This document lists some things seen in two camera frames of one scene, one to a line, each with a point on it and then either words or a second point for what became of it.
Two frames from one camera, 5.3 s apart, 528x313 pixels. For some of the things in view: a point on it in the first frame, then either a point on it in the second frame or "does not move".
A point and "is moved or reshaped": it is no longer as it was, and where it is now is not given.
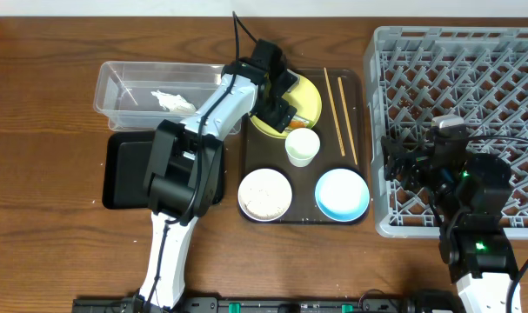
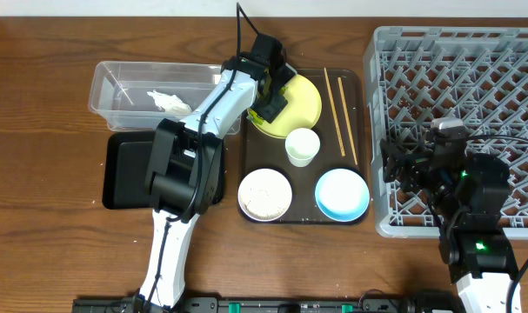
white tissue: (174, 103) does not move
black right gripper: (403, 158) does not move
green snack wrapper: (297, 122) is moved or reshaped
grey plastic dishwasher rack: (491, 76) does not move
